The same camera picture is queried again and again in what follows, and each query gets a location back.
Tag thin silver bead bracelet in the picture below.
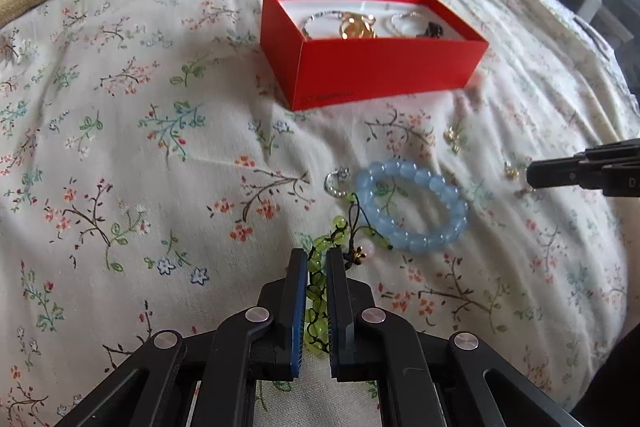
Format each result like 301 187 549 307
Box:
384 11 427 39

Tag pink bead charm cord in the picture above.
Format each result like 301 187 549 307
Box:
345 192 395 269

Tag green bead bracelet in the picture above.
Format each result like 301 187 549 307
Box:
302 216 351 355

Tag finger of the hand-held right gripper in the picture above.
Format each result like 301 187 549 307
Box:
526 164 640 198
526 138 640 175

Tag clear bead bracelet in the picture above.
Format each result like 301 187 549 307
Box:
302 9 347 40

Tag light blue bead bracelet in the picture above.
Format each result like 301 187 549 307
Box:
354 159 470 254

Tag silver ring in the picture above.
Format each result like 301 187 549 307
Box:
324 166 354 198

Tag gold rings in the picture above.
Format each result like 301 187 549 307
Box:
340 13 379 40

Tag floral bedsheet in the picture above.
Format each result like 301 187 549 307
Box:
0 0 636 427

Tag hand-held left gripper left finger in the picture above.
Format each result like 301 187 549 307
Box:
55 248 308 427

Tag red cardboard box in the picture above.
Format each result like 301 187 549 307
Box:
261 0 490 112

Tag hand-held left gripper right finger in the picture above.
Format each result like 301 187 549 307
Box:
325 248 586 427

